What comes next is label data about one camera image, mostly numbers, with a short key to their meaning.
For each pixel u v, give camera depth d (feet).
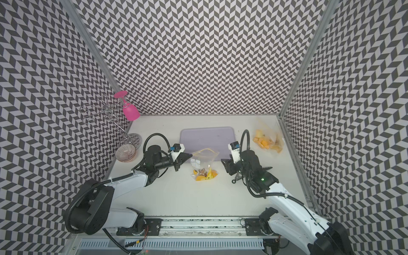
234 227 2.43
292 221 1.55
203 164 2.66
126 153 3.13
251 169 1.89
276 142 2.92
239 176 2.85
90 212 1.37
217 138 3.43
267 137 3.07
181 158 2.45
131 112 2.99
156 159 2.29
